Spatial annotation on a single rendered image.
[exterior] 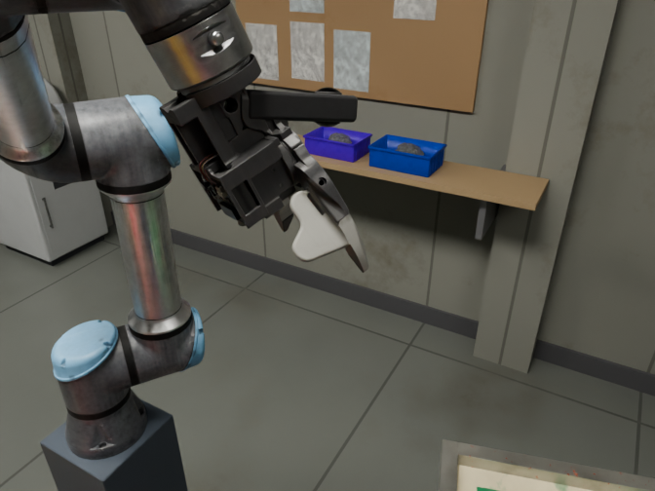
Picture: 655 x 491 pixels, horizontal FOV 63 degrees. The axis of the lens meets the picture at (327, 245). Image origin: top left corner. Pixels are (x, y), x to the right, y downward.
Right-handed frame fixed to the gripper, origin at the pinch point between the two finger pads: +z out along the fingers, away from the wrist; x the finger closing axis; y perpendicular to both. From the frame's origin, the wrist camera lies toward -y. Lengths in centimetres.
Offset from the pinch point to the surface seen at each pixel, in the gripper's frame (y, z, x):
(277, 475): 19, 164, -128
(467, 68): -161, 65, -142
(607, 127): -180, 102, -89
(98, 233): 13, 115, -385
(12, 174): 34, 43, -367
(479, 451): -21, 89, -24
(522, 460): -27, 93, -17
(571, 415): -107, 222, -77
